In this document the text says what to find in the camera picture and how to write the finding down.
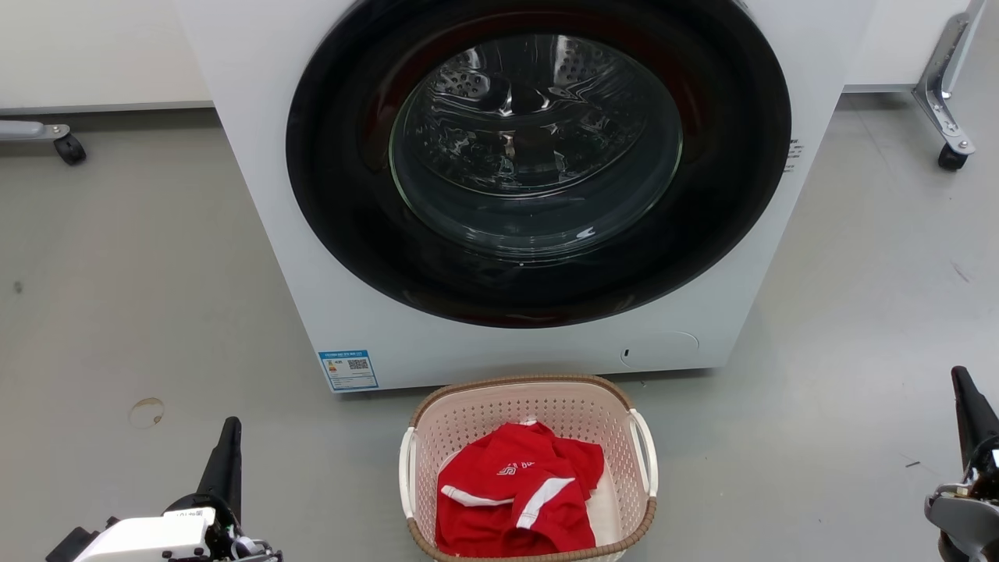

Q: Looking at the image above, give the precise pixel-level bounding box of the black round glass washer door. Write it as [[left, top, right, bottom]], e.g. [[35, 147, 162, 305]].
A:
[[286, 0, 792, 329]]

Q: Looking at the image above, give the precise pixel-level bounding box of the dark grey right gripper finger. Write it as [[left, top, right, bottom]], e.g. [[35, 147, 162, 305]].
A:
[[950, 365, 999, 474]]

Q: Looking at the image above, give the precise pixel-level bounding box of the red shirt with white stripes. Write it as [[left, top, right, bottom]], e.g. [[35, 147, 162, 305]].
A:
[[435, 420, 606, 559]]

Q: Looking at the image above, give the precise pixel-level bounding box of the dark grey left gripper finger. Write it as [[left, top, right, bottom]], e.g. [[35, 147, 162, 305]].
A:
[[195, 417, 244, 524]]

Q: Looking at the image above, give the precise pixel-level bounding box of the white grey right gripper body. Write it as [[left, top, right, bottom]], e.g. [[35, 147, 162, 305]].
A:
[[925, 449, 999, 562]]

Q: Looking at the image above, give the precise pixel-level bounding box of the white dark left gripper body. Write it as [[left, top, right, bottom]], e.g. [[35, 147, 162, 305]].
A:
[[74, 492, 283, 562]]

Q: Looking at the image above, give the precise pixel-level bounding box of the beige plastic laundry basket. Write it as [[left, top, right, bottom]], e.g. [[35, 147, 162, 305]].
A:
[[398, 375, 659, 562]]

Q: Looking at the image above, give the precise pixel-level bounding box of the white front-load washing machine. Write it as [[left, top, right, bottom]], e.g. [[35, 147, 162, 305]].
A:
[[176, 0, 879, 393]]

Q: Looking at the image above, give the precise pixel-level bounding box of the blue white energy label sticker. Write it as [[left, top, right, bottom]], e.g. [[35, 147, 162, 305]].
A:
[[318, 350, 379, 391]]

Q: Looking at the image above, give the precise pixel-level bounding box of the grey metal frame leg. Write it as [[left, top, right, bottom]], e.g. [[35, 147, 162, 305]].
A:
[[0, 120, 71, 143], [912, 0, 988, 155]]

